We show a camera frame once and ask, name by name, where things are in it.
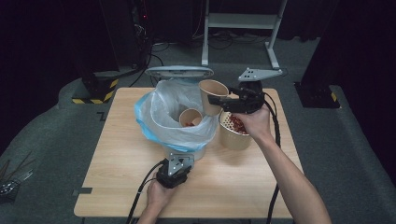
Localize black yellow striped stand base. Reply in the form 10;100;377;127
71;69;120;105

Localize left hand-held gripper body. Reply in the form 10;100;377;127
155;152;196;189

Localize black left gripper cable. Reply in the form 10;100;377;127
125;158;168;224

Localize dark equipment rack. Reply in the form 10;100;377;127
130;0;152;64

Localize clear blue plastic bin liner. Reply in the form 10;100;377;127
134;78;220;154

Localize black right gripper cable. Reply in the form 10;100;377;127
262;91;283;224

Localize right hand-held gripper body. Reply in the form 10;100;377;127
228;67;284;115

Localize red food scraps in container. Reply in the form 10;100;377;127
228;113;249;135

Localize grey tape strip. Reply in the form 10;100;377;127
72;187;93;197

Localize person's right hand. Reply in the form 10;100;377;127
232;104;273;142

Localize white grey pedal trash can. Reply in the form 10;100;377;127
144;64;216;162

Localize black floor cables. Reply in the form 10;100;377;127
128;41;171;89

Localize person's left hand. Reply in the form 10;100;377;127
146;178;179;214

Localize metal tools on floor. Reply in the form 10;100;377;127
0;150;35;198

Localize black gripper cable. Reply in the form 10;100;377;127
262;91;283;224
125;158;168;224

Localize white metal stand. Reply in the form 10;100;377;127
201;0;290;71

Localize beige container with strainer insert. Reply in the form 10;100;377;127
218;110;253;151

